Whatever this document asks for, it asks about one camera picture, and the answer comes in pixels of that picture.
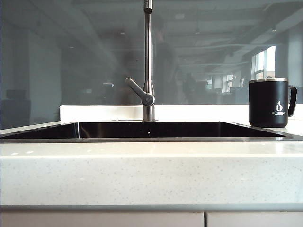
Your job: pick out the wide beige cabinet door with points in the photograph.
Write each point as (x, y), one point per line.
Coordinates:
(101, 220)

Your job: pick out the steel sink faucet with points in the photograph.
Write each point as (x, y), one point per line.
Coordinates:
(148, 47)

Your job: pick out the narrow beige cabinet door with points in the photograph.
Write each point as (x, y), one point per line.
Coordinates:
(255, 220)

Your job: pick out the white backsplash ledge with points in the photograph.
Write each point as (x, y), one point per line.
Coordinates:
(99, 112)

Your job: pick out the black mug with white print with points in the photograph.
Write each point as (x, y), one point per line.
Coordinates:
(268, 101)

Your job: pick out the black sink basin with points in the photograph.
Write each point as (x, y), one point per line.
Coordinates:
(151, 128)

